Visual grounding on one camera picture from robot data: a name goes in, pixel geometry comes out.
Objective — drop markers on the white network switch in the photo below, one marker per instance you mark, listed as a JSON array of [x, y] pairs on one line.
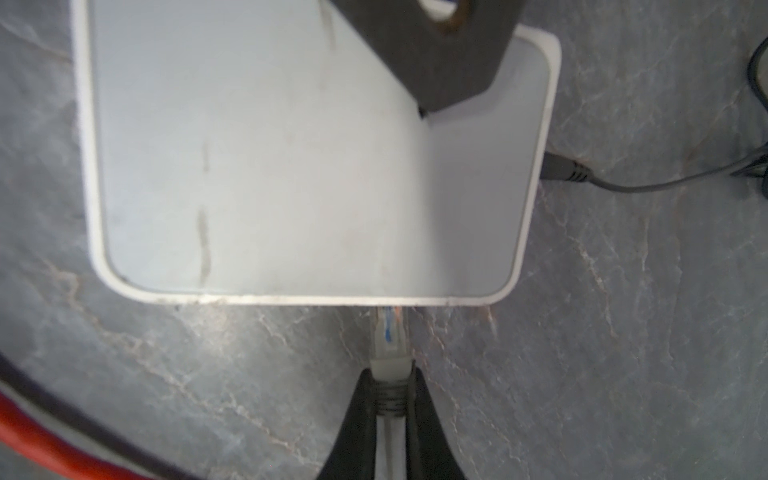
[[258, 152]]

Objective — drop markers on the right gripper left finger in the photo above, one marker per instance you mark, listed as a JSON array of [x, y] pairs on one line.
[[353, 455]]

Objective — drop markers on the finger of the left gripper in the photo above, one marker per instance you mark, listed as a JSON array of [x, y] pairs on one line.
[[440, 63]]

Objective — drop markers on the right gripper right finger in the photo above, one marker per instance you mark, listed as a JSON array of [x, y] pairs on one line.
[[428, 454]]

